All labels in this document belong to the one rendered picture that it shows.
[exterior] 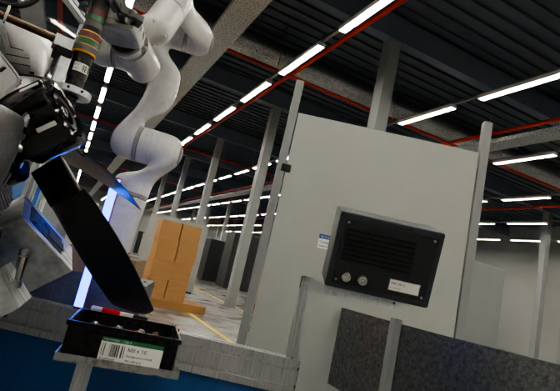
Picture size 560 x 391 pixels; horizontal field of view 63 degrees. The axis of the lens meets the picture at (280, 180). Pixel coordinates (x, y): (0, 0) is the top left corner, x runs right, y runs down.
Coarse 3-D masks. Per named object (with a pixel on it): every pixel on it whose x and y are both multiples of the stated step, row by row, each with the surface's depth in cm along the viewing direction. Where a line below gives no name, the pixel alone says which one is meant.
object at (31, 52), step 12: (0, 24) 87; (12, 24) 91; (0, 36) 84; (12, 36) 87; (24, 36) 90; (36, 36) 94; (0, 48) 82; (12, 48) 84; (24, 48) 86; (36, 48) 89; (48, 48) 93; (12, 60) 81; (24, 60) 83; (36, 60) 85; (48, 60) 88; (24, 72) 80; (36, 72) 82
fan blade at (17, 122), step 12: (0, 108) 51; (0, 120) 51; (12, 120) 55; (0, 132) 51; (12, 132) 56; (0, 144) 51; (12, 144) 57; (0, 156) 52; (12, 156) 59; (0, 168) 52; (0, 180) 54
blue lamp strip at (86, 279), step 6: (108, 192) 116; (114, 192) 116; (108, 198) 116; (114, 198) 116; (108, 204) 115; (102, 210) 115; (108, 210) 115; (108, 216) 115; (84, 270) 112; (84, 276) 112; (90, 276) 112; (84, 282) 111; (84, 288) 111; (78, 294) 111; (84, 294) 111; (78, 300) 111; (78, 306) 110
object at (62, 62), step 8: (56, 40) 82; (64, 40) 83; (72, 40) 84; (56, 48) 82; (64, 48) 83; (56, 56) 84; (64, 56) 83; (56, 64) 84; (64, 64) 83; (56, 72) 82; (64, 72) 83; (56, 80) 82; (64, 88) 81; (72, 88) 82; (80, 88) 83; (80, 96) 84; (88, 96) 85
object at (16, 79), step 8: (0, 56) 68; (0, 64) 68; (8, 64) 69; (0, 72) 68; (8, 72) 69; (16, 72) 70; (0, 80) 68; (8, 80) 70; (16, 80) 71; (0, 88) 69; (8, 88) 70; (0, 96) 69
